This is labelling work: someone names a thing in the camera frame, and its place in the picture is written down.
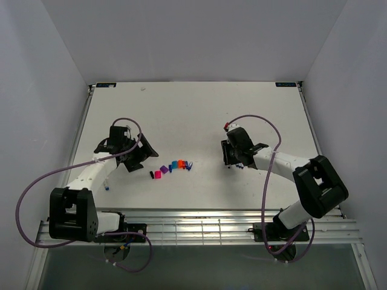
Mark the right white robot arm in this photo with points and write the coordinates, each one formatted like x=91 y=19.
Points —
x=319 y=187

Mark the aluminium frame rail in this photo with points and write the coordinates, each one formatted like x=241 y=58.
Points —
x=231 y=227

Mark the purple highlighter cap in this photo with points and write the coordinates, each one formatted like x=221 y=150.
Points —
x=164 y=169

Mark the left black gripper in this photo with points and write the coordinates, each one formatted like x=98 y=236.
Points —
x=143 y=153

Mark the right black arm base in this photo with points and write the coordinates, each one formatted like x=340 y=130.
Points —
x=275 y=234

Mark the pink highlighter cap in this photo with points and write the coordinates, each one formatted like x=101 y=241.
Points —
x=157 y=174

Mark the blue corner label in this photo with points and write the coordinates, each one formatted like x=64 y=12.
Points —
x=285 y=84
x=106 y=85

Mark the right blue corner label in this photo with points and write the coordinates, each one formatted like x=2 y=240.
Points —
x=285 y=84

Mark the left blue corner label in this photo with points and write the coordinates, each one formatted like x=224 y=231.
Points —
x=106 y=85

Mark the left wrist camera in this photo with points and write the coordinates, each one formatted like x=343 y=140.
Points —
x=128 y=132

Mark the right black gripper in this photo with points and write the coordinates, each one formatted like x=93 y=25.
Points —
x=227 y=159

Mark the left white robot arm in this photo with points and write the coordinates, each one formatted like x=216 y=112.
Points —
x=73 y=213

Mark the orange highlighter cap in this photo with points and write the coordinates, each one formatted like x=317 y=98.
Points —
x=180 y=163

